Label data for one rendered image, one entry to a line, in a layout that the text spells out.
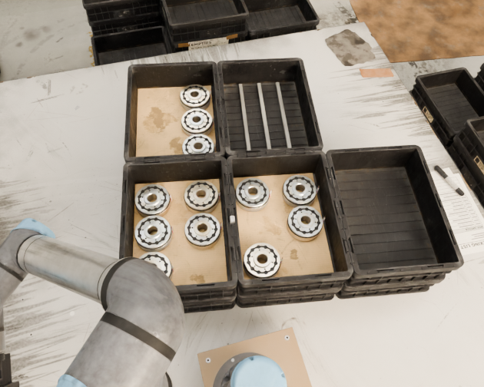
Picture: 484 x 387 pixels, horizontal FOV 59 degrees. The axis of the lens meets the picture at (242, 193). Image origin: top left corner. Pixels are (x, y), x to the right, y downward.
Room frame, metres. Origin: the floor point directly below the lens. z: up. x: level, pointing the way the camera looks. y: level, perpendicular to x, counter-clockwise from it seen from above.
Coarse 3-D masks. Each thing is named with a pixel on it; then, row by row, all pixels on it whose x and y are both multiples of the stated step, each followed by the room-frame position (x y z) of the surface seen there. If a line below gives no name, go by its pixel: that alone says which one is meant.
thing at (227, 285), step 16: (144, 160) 0.70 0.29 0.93; (160, 160) 0.70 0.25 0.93; (176, 160) 0.70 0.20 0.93; (192, 160) 0.71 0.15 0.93; (208, 160) 0.71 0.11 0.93; (224, 160) 0.72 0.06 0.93; (224, 176) 0.67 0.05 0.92; (224, 192) 0.61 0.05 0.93; (192, 288) 0.33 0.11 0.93; (208, 288) 0.33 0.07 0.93; (224, 288) 0.34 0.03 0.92
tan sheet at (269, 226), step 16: (272, 176) 0.74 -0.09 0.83; (288, 176) 0.75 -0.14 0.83; (272, 192) 0.68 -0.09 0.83; (240, 208) 0.62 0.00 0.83; (272, 208) 0.62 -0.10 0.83; (288, 208) 0.63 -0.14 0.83; (240, 224) 0.56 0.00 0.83; (256, 224) 0.57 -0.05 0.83; (272, 224) 0.57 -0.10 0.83; (240, 240) 0.51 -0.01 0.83; (256, 240) 0.51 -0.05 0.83; (272, 240) 0.52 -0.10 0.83; (288, 240) 0.52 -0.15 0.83; (320, 240) 0.53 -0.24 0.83; (288, 256) 0.47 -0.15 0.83; (304, 256) 0.47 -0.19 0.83; (320, 256) 0.48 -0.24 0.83; (288, 272) 0.42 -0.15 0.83; (304, 272) 0.43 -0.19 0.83; (320, 272) 0.43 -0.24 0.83
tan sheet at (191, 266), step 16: (176, 192) 0.66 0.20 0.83; (176, 208) 0.60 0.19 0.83; (176, 224) 0.55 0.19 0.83; (176, 240) 0.50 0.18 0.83; (176, 256) 0.45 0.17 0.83; (192, 256) 0.45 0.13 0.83; (208, 256) 0.45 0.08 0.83; (224, 256) 0.46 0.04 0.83; (176, 272) 0.40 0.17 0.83; (192, 272) 0.40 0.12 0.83; (208, 272) 0.41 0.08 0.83; (224, 272) 0.41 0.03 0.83
